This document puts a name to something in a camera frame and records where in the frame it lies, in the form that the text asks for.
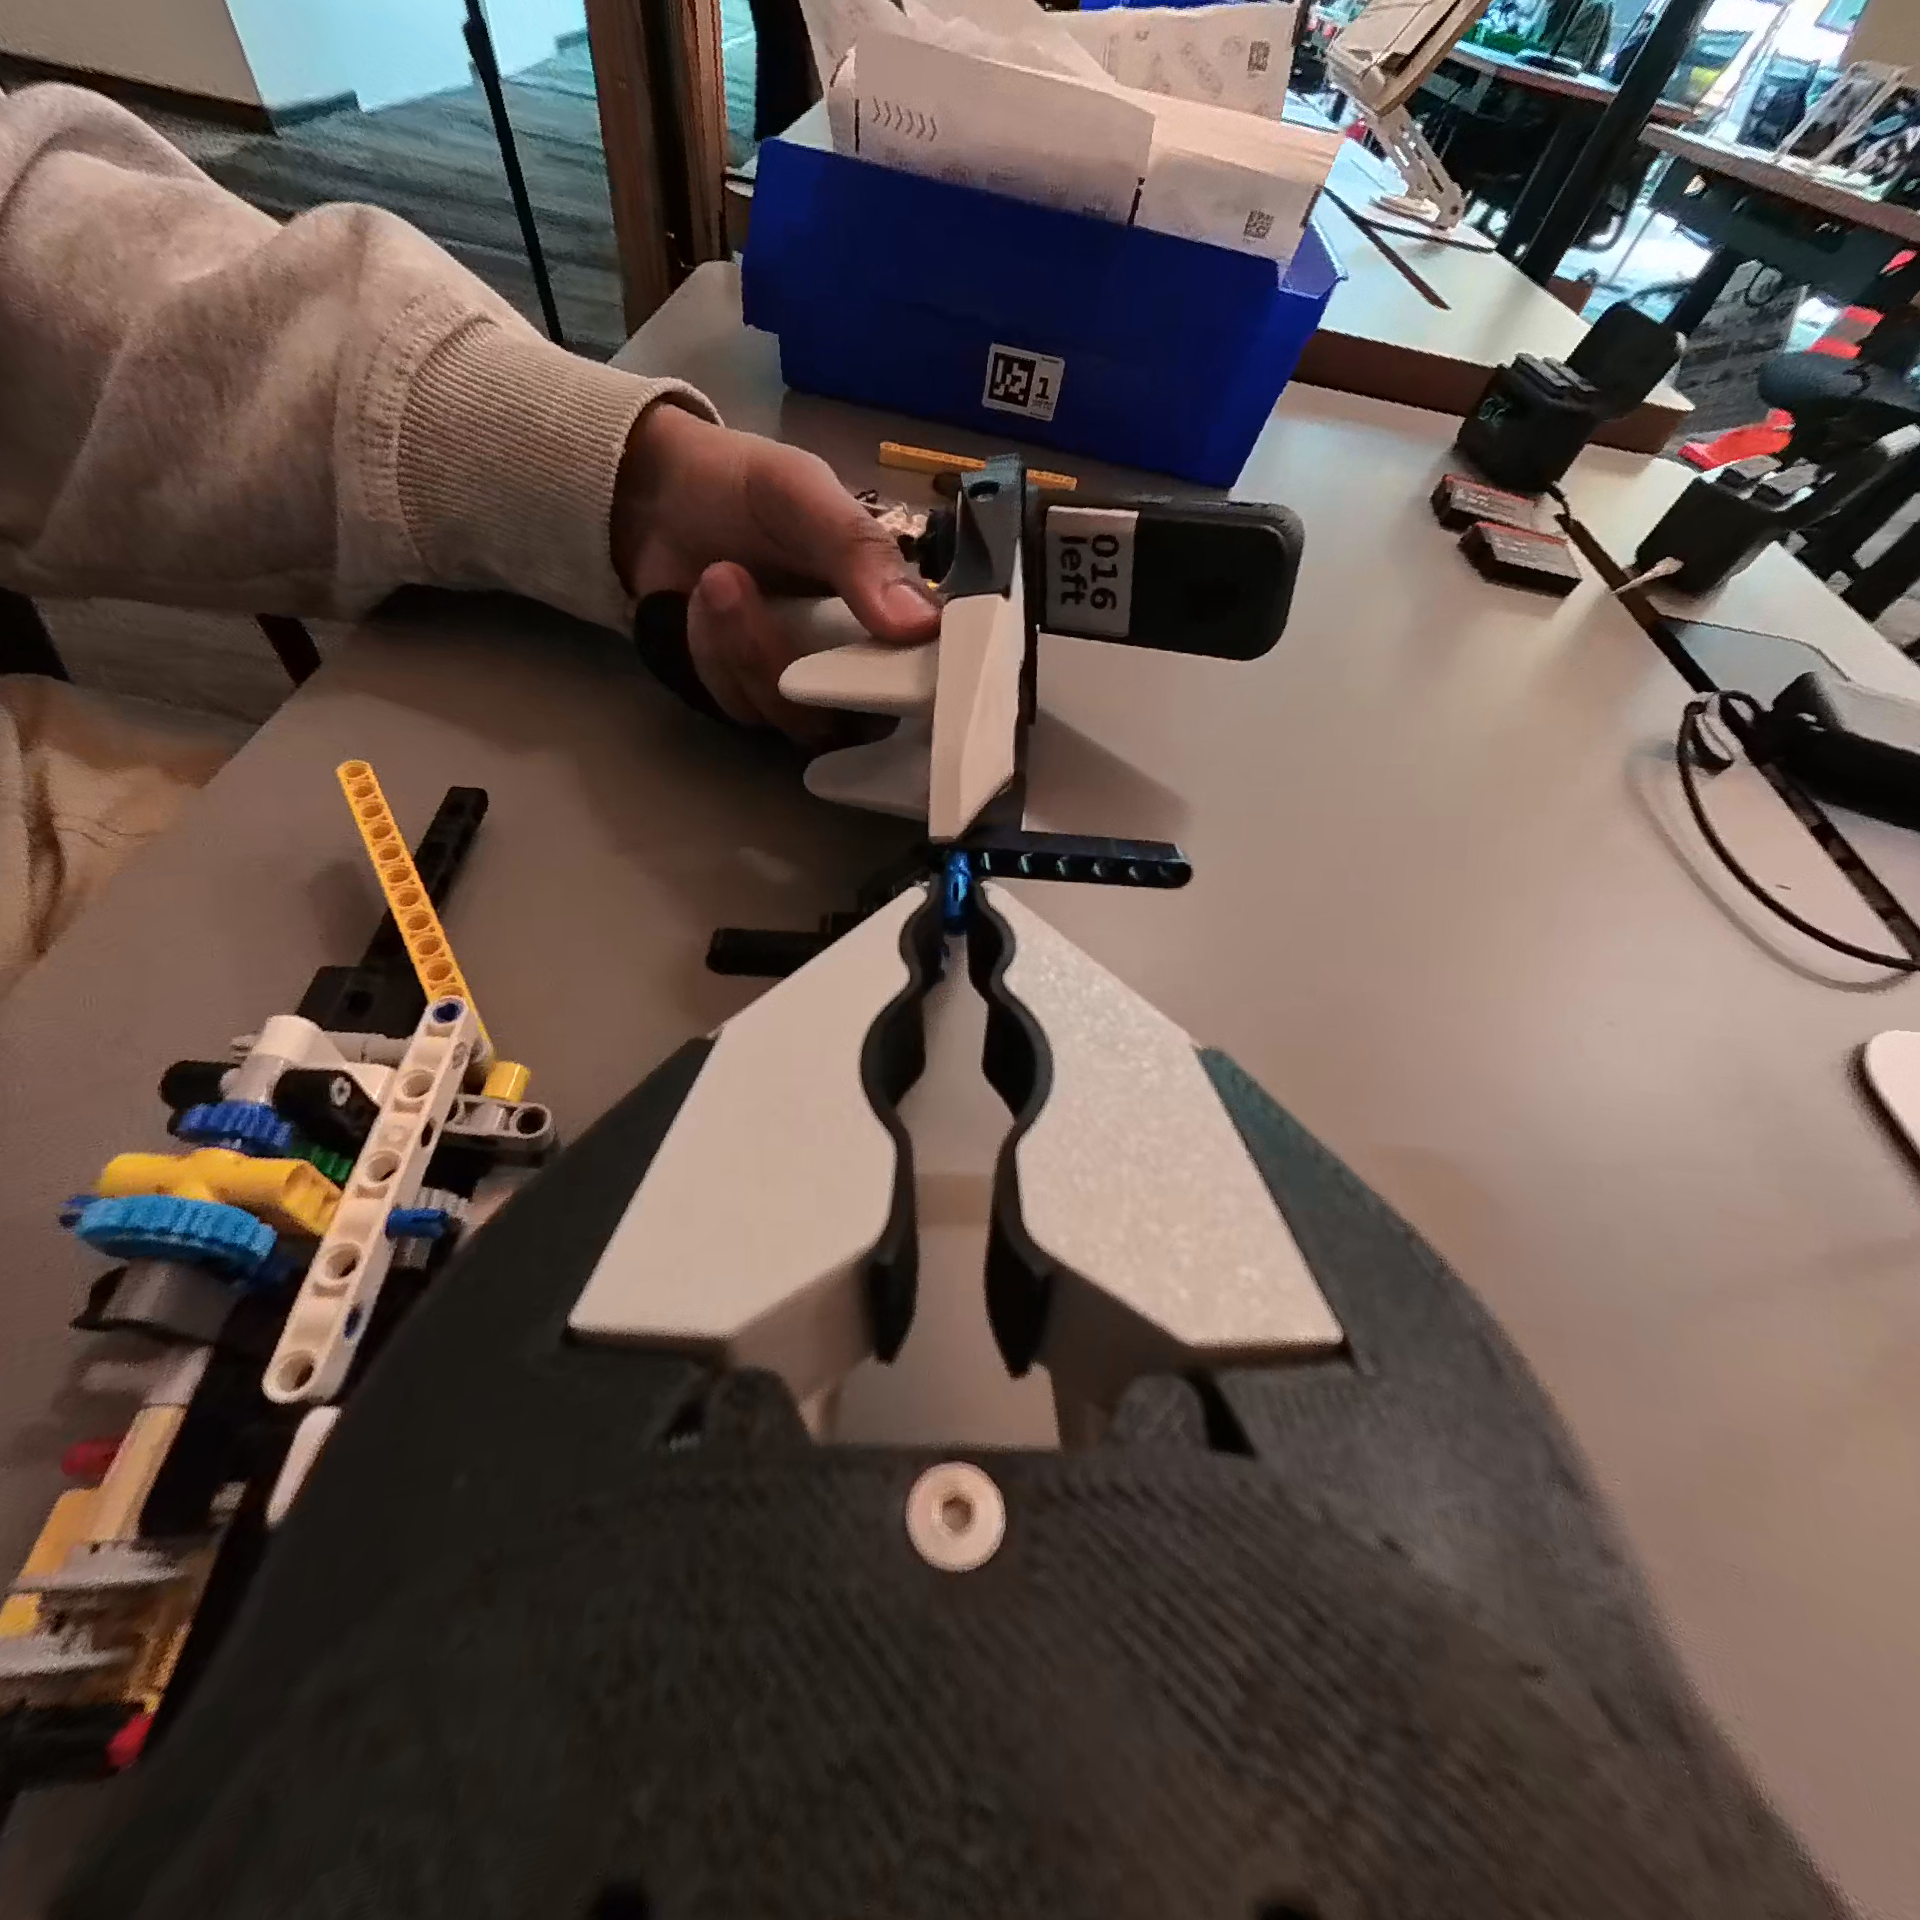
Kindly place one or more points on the black power bank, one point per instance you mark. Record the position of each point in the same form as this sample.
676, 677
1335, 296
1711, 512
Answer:
1862, 743

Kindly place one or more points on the yellow lego beam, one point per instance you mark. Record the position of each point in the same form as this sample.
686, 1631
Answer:
932, 458

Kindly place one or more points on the red labelled battery pack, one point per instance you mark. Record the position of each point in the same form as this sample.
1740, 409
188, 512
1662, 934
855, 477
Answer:
1485, 503
1522, 556

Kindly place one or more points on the blue lego pin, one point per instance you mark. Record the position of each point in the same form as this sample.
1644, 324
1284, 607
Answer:
953, 893

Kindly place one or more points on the blue bin with white tag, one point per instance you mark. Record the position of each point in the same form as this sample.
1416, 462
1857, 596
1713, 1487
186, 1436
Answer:
902, 316

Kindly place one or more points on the person's left hand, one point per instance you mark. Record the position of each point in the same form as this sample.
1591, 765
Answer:
750, 511

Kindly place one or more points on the black charger box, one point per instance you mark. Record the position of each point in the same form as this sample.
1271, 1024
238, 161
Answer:
1522, 428

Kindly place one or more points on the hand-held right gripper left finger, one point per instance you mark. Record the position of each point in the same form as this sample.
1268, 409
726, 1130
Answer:
734, 1201

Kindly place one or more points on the person's left forearm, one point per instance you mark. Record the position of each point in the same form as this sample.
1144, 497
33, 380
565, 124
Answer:
224, 375

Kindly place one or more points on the long black lego beam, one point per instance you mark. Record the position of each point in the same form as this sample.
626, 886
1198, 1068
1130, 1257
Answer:
1096, 866

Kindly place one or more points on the black equipment box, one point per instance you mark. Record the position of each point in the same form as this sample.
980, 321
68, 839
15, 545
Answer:
1724, 525

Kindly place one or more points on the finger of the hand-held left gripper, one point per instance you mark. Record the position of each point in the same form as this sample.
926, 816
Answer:
975, 720

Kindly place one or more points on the pale folding stand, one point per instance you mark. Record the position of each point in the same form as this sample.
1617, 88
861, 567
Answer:
1412, 166

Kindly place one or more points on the multicolour lego model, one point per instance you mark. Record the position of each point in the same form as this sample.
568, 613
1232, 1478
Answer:
390, 1172

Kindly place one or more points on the framed pictures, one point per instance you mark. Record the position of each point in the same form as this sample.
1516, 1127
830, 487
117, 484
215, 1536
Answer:
1845, 128

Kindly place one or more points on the wooden door frame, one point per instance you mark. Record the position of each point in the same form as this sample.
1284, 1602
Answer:
662, 150

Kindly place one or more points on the white paper bag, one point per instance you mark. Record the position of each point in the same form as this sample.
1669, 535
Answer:
1244, 188
1185, 54
990, 136

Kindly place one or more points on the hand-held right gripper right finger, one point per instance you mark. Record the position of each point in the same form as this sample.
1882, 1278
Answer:
1172, 1201

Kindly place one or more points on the small black lego sub-assembly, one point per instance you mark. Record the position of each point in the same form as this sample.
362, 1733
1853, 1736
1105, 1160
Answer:
765, 954

